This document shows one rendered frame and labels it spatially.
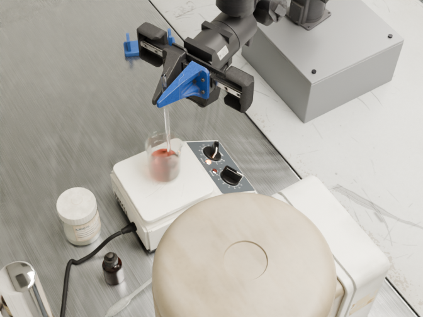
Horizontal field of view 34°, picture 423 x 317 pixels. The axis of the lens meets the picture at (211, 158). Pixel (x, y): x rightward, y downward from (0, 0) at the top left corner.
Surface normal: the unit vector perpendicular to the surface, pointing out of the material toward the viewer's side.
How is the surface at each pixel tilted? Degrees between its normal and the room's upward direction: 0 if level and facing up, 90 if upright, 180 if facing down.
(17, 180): 0
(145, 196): 0
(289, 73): 90
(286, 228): 5
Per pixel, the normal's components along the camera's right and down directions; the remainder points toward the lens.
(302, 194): 0.01, -0.60
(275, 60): -0.85, 0.41
